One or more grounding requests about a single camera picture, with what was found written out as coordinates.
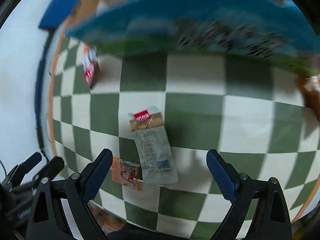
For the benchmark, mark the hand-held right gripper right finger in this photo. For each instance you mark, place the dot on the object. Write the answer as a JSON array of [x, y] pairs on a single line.
[[221, 172]]

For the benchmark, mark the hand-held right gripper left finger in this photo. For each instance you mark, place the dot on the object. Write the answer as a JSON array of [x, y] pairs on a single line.
[[98, 172]]

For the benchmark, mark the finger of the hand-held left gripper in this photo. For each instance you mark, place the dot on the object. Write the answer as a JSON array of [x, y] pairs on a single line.
[[50, 166], [28, 162]]

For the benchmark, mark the small orange snack packet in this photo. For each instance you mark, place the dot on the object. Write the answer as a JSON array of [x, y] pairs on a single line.
[[126, 173]]

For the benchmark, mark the grey snack packet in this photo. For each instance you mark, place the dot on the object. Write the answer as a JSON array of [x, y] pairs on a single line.
[[153, 150]]

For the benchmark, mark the red white stick snack packet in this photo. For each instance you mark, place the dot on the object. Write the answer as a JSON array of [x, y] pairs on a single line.
[[89, 65]]

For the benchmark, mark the black foam grip bar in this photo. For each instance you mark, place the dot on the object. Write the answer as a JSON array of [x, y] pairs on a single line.
[[40, 92]]

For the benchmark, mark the green white checkered tablecloth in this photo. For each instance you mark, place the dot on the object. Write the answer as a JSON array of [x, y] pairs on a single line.
[[195, 105]]

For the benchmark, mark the blue cushion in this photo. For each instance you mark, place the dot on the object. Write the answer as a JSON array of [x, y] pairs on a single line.
[[60, 10]]

